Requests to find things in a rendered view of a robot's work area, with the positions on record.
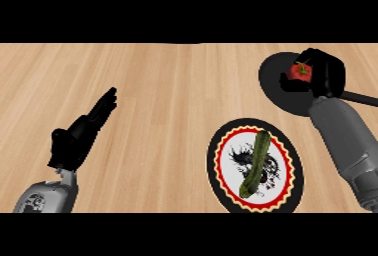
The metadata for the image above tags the black frying pan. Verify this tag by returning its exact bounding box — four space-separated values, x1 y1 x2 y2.
257 51 378 118

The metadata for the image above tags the green cucumber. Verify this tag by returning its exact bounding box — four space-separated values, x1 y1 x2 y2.
238 130 273 198

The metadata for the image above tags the red bell pepper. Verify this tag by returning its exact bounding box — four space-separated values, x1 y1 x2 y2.
288 61 313 83

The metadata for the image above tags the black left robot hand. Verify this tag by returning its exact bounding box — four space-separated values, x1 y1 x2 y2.
46 86 119 172

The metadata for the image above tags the patterned black rimmed plate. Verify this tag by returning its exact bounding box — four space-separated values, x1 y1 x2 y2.
205 117 305 214

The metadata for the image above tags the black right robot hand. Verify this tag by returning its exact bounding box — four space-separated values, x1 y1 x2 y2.
279 47 347 99

